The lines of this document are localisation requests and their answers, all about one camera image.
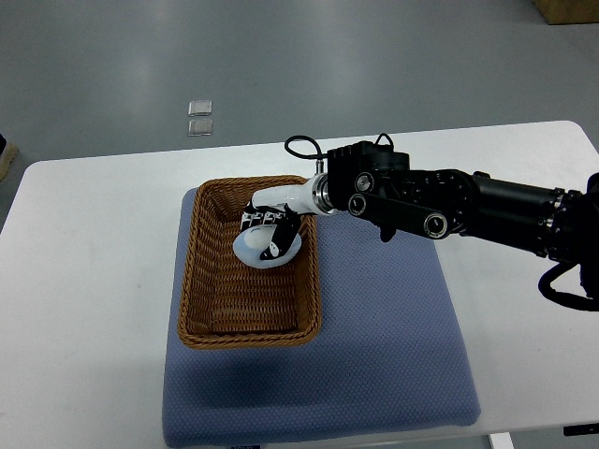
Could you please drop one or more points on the upper metal floor plate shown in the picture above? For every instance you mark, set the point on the upper metal floor plate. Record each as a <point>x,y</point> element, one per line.
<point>201,107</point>

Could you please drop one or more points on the brown wicker basket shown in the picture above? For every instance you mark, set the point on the brown wicker basket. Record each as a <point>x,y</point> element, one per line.
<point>224,304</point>

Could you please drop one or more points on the lower metal floor plate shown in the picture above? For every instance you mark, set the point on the lower metal floor plate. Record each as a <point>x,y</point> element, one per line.
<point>200,127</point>

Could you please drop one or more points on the blue padded mat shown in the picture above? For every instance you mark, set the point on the blue padded mat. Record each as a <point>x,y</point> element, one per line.
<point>389,355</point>

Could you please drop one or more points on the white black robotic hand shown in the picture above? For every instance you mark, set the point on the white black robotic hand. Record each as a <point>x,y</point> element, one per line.
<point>312,197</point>

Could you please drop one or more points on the light blue plush toy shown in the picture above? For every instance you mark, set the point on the light blue plush toy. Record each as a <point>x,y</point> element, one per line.
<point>252,242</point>

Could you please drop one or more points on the brown cardboard box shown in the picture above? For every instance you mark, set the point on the brown cardboard box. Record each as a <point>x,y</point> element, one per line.
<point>562,12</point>

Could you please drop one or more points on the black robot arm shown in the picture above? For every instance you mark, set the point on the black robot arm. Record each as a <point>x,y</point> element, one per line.
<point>376,184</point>

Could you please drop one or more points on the metal floor plate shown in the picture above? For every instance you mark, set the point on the metal floor plate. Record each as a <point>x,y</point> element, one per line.
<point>201,107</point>
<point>200,127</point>

